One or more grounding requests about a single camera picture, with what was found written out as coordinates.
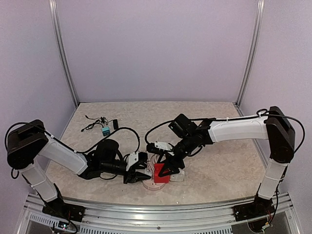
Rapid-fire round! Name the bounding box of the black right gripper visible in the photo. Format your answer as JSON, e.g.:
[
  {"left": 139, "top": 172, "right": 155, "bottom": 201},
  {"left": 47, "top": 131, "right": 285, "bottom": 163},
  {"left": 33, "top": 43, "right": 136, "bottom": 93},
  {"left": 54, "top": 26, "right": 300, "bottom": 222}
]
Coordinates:
[{"left": 157, "top": 135, "right": 195, "bottom": 177}]

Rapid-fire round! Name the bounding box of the red cube socket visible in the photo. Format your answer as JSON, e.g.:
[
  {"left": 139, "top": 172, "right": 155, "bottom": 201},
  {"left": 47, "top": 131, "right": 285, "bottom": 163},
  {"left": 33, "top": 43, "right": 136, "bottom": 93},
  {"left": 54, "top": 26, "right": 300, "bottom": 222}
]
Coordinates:
[{"left": 154, "top": 163, "right": 170, "bottom": 183}]

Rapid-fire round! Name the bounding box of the white USB charger plug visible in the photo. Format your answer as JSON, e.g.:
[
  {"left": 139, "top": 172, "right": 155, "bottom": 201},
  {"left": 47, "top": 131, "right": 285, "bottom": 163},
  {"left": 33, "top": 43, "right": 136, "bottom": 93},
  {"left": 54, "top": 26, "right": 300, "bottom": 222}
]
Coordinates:
[{"left": 144, "top": 168, "right": 154, "bottom": 177}]

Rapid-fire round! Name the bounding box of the pink charging cable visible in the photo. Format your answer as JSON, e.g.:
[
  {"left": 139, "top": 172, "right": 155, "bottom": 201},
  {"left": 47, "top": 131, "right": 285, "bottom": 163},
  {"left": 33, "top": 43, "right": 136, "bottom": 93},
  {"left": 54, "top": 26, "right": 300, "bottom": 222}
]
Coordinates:
[{"left": 145, "top": 153, "right": 161, "bottom": 173}]

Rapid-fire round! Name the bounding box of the teal USB charger plug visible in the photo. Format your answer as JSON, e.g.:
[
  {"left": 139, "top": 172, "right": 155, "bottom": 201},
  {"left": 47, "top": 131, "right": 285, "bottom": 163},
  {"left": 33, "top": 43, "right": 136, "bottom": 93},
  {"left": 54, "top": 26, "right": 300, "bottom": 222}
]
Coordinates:
[{"left": 101, "top": 126, "right": 111, "bottom": 137}]

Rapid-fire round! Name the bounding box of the black power adapter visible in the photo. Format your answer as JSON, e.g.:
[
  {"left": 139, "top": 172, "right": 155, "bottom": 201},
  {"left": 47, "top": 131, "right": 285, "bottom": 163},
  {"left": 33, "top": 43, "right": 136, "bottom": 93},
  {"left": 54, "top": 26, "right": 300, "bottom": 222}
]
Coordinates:
[{"left": 113, "top": 119, "right": 119, "bottom": 130}]

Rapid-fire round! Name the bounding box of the thin black adapter cable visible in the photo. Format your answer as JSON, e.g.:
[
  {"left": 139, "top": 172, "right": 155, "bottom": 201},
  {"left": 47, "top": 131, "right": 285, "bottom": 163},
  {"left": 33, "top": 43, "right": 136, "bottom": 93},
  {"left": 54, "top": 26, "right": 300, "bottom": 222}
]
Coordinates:
[{"left": 84, "top": 114, "right": 115, "bottom": 126}]

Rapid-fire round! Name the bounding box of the black USB cable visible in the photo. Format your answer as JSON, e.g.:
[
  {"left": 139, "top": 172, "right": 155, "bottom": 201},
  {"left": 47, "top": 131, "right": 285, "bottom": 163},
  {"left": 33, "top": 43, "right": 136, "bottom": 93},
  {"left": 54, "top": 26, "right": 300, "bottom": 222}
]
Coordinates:
[{"left": 80, "top": 121, "right": 103, "bottom": 134}]

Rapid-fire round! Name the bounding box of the pink round power strip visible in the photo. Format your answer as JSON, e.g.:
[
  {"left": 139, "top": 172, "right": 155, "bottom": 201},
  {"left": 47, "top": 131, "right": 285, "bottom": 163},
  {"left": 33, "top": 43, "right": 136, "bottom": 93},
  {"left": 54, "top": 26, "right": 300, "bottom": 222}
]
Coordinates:
[{"left": 142, "top": 179, "right": 166, "bottom": 191}]

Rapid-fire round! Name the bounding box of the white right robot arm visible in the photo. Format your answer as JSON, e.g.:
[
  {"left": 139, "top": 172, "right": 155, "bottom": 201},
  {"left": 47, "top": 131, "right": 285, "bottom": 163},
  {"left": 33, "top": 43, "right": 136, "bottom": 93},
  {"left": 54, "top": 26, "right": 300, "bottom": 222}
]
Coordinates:
[{"left": 158, "top": 106, "right": 297, "bottom": 217}]

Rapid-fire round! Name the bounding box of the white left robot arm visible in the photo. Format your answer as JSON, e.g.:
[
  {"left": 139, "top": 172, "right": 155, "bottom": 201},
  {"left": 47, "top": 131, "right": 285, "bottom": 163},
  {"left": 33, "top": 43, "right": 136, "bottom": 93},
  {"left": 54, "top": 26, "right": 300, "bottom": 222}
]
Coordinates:
[{"left": 4, "top": 119, "right": 151, "bottom": 217}]

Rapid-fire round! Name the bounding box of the white flat plug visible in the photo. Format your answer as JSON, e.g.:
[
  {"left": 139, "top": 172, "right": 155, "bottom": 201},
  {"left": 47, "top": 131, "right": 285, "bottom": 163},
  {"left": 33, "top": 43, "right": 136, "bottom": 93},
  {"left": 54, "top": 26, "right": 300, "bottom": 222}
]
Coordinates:
[{"left": 170, "top": 170, "right": 185, "bottom": 182}]

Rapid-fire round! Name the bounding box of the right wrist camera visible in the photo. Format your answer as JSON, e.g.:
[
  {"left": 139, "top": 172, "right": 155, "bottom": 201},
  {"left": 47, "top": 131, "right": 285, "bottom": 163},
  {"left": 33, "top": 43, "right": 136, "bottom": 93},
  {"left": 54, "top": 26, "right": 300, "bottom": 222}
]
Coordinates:
[{"left": 146, "top": 141, "right": 173, "bottom": 155}]

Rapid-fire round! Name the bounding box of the aluminium table frame rail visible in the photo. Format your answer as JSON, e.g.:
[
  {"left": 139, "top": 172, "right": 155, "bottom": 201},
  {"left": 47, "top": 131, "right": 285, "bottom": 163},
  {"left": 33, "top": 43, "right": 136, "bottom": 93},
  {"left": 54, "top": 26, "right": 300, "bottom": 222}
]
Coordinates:
[{"left": 13, "top": 193, "right": 303, "bottom": 234}]

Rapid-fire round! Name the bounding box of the right aluminium corner post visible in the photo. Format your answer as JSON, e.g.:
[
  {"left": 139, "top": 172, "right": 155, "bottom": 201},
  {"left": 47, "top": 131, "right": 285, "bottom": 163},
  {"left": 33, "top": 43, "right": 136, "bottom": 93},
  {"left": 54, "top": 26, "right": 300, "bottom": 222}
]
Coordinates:
[{"left": 234, "top": 0, "right": 265, "bottom": 109}]

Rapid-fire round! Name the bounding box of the aluminium corner post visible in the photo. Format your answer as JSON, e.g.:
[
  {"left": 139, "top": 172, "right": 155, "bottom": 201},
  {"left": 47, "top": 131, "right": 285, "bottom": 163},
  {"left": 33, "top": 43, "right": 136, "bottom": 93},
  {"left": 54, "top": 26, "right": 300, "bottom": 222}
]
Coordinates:
[
  {"left": 234, "top": 0, "right": 265, "bottom": 109},
  {"left": 48, "top": 0, "right": 80, "bottom": 110}
]

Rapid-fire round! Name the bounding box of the left aluminium corner post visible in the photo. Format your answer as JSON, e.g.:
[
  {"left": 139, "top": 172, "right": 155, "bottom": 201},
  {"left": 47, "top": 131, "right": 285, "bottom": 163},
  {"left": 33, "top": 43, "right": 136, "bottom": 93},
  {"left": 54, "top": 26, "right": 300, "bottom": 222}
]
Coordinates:
[{"left": 48, "top": 0, "right": 80, "bottom": 110}]

